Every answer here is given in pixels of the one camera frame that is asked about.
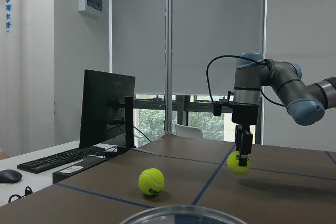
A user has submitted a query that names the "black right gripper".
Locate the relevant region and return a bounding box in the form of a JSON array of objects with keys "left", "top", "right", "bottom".
[{"left": 232, "top": 105, "right": 259, "bottom": 167}]

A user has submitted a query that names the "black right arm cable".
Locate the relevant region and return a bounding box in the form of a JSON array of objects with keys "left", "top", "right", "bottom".
[{"left": 205, "top": 55, "right": 287, "bottom": 108}]

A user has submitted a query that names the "clear tennis ball can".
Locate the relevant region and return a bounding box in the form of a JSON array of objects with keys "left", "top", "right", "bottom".
[{"left": 122, "top": 205, "right": 244, "bottom": 224}]

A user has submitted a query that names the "black computer mouse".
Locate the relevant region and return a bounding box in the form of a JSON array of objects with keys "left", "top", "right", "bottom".
[{"left": 0, "top": 169, "right": 22, "bottom": 184}]

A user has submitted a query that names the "black computer monitor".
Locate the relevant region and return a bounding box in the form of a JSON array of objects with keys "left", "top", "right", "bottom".
[{"left": 79, "top": 69, "right": 135, "bottom": 150}]

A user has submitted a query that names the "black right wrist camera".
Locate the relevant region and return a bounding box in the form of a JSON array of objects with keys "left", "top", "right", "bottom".
[{"left": 213, "top": 91, "right": 234, "bottom": 116}]

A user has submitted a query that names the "aluminium frame post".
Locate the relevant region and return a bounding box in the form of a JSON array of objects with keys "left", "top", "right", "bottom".
[{"left": 164, "top": 0, "right": 172, "bottom": 136}]

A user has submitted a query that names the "black cardboard box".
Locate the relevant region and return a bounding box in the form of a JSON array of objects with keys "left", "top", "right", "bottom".
[{"left": 52, "top": 156, "right": 108, "bottom": 184}]

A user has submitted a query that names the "white chair back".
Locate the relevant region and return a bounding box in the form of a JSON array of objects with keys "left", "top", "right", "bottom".
[{"left": 175, "top": 124, "right": 203, "bottom": 139}]

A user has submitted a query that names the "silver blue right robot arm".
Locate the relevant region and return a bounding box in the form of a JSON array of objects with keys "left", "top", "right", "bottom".
[{"left": 232, "top": 52, "right": 335, "bottom": 167}]

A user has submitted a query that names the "Wilson tennis ball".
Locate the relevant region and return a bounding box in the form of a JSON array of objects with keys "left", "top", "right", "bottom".
[{"left": 138, "top": 168, "right": 165, "bottom": 196}]

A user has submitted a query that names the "black keyboard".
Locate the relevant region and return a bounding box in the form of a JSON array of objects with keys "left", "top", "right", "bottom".
[{"left": 17, "top": 146, "right": 105, "bottom": 174}]

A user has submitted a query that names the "Roland Garros tennis ball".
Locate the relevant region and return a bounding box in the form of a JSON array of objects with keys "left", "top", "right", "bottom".
[{"left": 227, "top": 151, "right": 251, "bottom": 175}]

